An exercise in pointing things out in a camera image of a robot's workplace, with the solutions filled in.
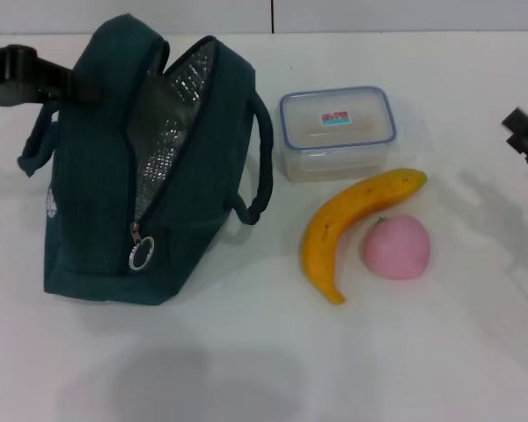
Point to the dark teal insulated lunch bag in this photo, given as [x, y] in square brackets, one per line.
[97, 184]

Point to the pink toy peach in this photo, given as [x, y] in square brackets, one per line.
[396, 248]

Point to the clear plastic blue-rimmed food container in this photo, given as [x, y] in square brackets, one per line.
[334, 140]

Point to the yellow toy banana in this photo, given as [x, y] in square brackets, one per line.
[334, 220]

